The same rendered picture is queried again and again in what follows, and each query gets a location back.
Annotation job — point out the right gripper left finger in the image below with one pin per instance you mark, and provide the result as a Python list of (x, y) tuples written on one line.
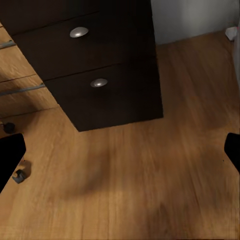
[(12, 149)]

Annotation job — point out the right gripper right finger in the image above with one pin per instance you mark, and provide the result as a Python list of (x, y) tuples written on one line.
[(232, 149)]

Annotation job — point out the swivel chair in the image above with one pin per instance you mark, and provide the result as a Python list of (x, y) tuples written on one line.
[(19, 175)]

